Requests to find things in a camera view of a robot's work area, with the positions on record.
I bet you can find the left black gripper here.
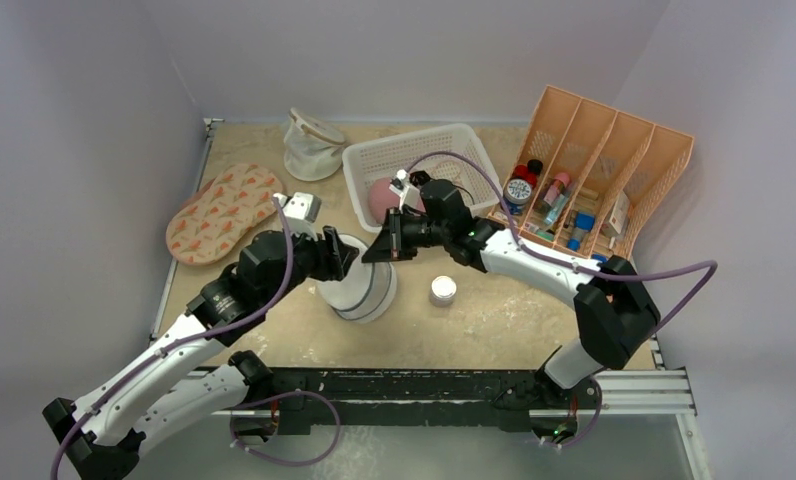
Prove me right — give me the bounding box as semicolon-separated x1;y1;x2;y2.
262;224;357;309

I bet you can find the white mesh laundry bag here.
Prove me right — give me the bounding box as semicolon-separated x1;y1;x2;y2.
283;108;348;182
316;233;398;324

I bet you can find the dark pink black-strap bra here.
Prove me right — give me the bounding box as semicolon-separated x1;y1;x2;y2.
368;170;475;230

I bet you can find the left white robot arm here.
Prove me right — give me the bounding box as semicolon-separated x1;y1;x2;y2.
43;226;367;479

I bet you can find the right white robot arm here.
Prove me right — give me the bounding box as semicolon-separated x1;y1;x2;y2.
361;180;661;407

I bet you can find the small clear white-lid jar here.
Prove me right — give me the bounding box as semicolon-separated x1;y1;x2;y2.
429;275;457;308

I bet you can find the carrot print oval pad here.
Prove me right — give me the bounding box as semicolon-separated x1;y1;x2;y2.
165;163;284;266

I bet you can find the white plastic basket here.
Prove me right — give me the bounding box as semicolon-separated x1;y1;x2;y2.
342;123;500;233

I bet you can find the blue white round jar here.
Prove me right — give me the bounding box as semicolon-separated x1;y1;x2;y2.
503;177;534;215

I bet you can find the red cap bottle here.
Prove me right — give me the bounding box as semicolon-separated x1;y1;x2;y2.
511;159;544;189

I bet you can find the pink cap bottle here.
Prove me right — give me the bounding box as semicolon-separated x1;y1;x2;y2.
539;171;571;215

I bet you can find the blue cap tube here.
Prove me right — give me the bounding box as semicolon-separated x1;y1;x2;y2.
566;212;595;251

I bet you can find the orange plastic organizer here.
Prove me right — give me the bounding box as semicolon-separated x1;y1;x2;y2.
498;86;694;258

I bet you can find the white red box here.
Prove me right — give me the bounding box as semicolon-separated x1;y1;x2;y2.
601;191;630;238

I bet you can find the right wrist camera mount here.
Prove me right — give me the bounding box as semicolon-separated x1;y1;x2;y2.
389;170;424;212

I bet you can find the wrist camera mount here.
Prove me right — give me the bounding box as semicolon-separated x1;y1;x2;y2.
272;192;322;239
389;170;424;212

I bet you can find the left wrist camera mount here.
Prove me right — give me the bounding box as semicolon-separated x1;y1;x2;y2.
272;192;322;239

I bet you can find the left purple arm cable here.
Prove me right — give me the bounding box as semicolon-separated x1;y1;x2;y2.
49;197;296;480

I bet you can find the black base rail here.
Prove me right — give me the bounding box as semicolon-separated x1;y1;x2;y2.
233;367;601;440

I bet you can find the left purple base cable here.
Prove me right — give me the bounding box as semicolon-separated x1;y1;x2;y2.
229;389;342;468

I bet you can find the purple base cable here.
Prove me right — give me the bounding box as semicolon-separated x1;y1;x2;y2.
537;377;603;452
229;389;342;468

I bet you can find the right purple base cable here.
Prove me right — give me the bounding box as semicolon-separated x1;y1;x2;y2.
537;377;603;452

